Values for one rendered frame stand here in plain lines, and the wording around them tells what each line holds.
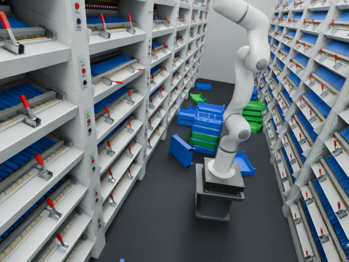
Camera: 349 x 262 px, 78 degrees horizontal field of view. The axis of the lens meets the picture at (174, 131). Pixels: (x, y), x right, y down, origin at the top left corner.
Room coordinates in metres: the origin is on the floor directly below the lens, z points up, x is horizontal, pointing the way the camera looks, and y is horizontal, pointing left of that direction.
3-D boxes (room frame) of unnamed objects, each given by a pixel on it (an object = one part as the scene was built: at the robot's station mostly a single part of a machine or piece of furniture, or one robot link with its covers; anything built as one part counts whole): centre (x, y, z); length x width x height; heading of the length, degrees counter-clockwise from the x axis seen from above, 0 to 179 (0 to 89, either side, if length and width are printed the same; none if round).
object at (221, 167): (1.20, -0.36, 0.47); 0.19 x 0.19 x 0.18
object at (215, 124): (2.03, -0.33, 0.36); 0.30 x 0.20 x 0.08; 80
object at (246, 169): (1.78, -0.68, 0.04); 0.30 x 0.20 x 0.08; 9
